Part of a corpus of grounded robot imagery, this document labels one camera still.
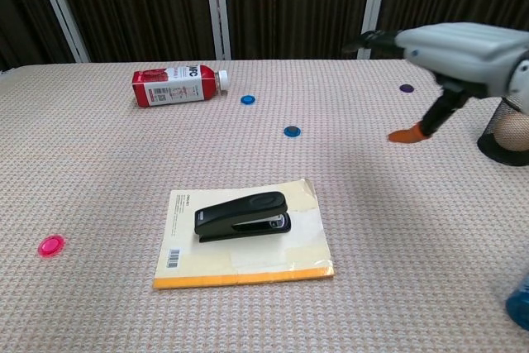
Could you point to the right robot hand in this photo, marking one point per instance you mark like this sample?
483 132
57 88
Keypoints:
458 53

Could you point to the blue round magnet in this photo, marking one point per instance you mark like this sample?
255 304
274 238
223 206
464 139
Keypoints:
247 99

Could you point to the purple round magnet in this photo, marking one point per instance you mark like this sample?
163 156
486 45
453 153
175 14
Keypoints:
406 88

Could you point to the black mesh pen holder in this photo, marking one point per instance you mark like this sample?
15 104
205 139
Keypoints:
489 146

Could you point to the pink round magnet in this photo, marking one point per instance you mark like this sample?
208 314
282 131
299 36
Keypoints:
51 245

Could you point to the beige egg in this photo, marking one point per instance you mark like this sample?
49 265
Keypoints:
512 130

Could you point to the blue translucent bottle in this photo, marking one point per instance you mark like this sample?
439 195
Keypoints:
520 303

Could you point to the black stapler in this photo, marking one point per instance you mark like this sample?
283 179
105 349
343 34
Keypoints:
244 214

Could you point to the woven beige tablecloth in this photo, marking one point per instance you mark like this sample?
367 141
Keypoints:
264 320

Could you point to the red juice bottle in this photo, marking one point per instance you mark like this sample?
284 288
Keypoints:
173 85

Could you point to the white partition post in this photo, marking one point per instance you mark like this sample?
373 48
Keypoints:
219 8
62 8
372 1

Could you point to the blue magnet with grey centre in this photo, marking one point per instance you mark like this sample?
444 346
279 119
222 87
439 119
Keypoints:
292 131

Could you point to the cream book with orange spine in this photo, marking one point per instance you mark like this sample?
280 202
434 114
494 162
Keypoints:
268 258

